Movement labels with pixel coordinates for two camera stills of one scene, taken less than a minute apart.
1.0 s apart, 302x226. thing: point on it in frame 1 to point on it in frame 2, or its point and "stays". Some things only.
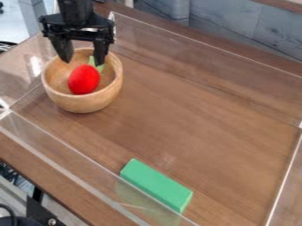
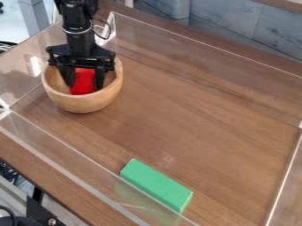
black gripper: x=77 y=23 to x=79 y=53
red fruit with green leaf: x=84 y=79 stays
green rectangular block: x=163 y=188 stays
